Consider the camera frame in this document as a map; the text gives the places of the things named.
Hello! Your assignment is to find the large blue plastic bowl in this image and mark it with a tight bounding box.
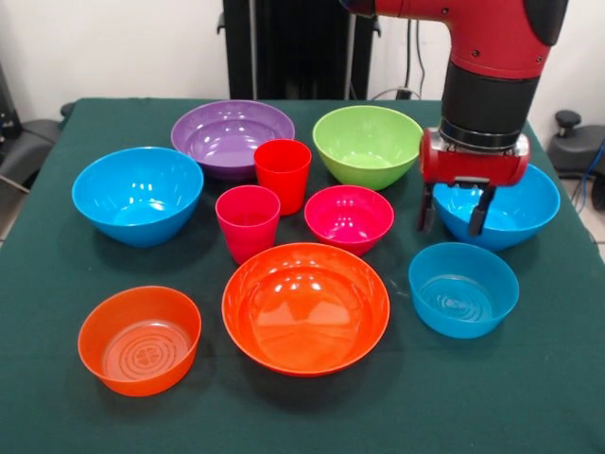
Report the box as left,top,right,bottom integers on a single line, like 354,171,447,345
71,146,205,249
432,163,562,253

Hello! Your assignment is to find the small blue flat-bottomed bowl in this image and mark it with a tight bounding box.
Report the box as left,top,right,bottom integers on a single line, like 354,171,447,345
407,241,521,341

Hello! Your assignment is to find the green plastic bowl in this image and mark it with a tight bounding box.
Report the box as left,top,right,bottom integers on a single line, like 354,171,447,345
311,105,424,192

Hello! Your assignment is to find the red plastic cup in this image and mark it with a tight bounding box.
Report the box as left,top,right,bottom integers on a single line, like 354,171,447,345
253,138,313,217

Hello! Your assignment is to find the pink plastic bowl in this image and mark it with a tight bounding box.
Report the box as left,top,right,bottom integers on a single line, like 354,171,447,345
303,184,395,257

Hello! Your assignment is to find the large orange plastic bowl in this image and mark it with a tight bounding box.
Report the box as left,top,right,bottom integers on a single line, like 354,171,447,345
221,242,391,378

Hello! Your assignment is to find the black stand base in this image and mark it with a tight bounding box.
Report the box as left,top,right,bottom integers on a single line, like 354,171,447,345
547,109,605,179
0,117,62,183

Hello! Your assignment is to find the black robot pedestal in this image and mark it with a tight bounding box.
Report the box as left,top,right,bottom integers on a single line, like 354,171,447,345
216,0,379,101

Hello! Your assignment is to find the blue cable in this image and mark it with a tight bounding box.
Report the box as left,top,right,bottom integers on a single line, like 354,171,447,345
573,141,605,210

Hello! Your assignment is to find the pink plastic cup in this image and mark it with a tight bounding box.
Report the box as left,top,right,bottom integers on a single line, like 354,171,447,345
215,184,282,266

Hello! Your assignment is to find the dark green tablecloth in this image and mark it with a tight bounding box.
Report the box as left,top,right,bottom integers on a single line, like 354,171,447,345
0,96,605,454

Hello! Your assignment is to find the small orange flat-bottomed bowl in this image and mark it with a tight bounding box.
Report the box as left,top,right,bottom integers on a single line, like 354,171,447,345
77,285,203,397

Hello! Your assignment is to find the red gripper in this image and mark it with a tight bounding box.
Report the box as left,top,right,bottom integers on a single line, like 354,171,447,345
417,126,531,237

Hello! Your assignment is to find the purple plastic bowl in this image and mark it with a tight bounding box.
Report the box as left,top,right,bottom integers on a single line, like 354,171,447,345
170,99,296,183

